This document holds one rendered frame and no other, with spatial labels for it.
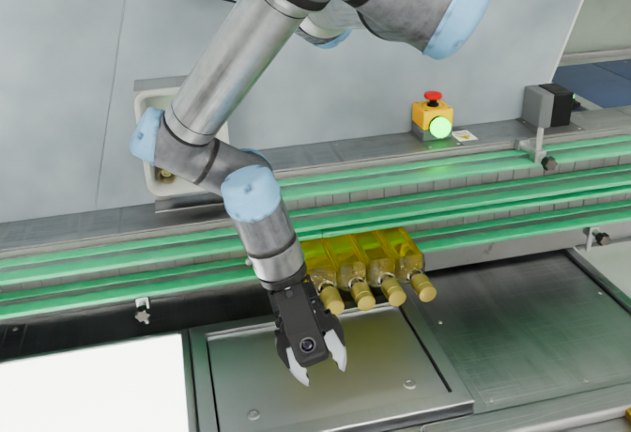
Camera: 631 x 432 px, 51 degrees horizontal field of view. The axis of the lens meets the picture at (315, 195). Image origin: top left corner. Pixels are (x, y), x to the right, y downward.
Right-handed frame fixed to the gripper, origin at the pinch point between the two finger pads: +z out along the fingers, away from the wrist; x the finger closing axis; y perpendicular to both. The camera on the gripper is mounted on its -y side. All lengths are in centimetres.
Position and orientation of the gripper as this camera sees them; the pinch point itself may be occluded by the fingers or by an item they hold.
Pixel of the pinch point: (324, 375)
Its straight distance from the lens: 106.5
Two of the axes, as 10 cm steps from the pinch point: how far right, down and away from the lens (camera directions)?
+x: -9.3, 3.6, -0.6
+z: 2.9, 8.4, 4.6
